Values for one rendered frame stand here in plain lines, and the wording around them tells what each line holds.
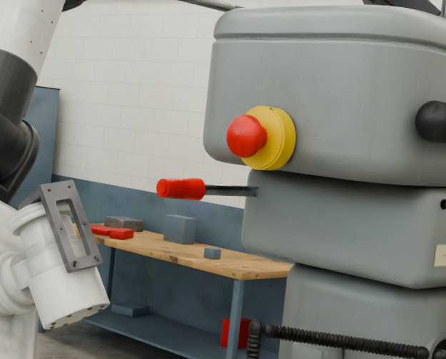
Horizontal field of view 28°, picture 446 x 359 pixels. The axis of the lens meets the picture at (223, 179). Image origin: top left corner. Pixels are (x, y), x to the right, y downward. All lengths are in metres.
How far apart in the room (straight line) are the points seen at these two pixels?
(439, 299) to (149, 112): 6.76
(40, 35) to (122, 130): 6.80
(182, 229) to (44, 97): 2.21
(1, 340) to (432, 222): 0.43
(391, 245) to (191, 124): 6.41
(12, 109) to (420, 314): 0.51
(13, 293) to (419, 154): 0.40
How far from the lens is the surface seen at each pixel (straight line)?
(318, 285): 0.98
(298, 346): 0.95
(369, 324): 0.95
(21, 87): 1.07
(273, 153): 0.82
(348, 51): 0.81
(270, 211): 0.97
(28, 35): 1.09
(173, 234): 6.89
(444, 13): 1.23
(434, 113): 0.79
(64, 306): 0.83
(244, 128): 0.81
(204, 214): 7.09
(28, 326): 0.93
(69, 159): 8.47
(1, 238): 0.96
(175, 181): 0.89
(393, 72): 0.80
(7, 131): 1.04
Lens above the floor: 1.76
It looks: 3 degrees down
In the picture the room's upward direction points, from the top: 6 degrees clockwise
